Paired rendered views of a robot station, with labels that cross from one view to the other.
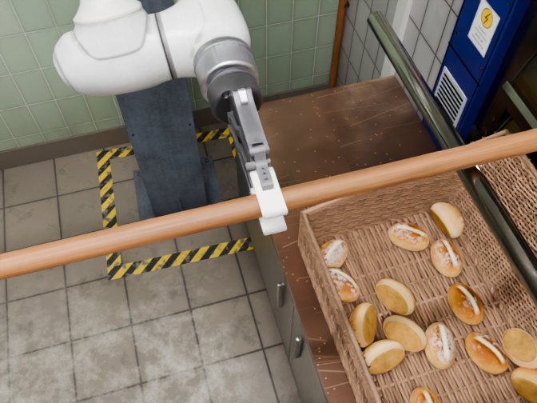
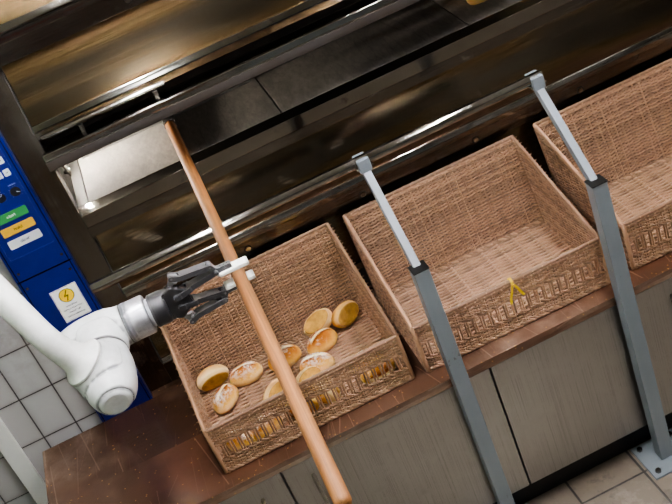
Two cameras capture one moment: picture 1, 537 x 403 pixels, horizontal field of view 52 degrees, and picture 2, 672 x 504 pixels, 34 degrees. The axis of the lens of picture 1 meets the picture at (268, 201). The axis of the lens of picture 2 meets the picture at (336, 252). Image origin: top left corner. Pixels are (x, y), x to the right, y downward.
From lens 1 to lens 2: 2.12 m
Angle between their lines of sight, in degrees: 59
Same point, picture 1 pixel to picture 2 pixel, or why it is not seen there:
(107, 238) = (258, 311)
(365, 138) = (117, 455)
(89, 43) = (111, 360)
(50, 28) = not seen: outside the picture
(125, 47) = (116, 347)
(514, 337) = (310, 325)
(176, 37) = (111, 331)
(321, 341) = not seen: hidden behind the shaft
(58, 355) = not seen: outside the picture
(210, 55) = (131, 309)
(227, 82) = (155, 296)
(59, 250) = (264, 324)
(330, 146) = (121, 478)
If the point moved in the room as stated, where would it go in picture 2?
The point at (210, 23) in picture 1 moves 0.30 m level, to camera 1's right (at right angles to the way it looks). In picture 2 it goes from (105, 313) to (123, 239)
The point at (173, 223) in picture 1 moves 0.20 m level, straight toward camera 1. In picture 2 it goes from (249, 292) to (334, 249)
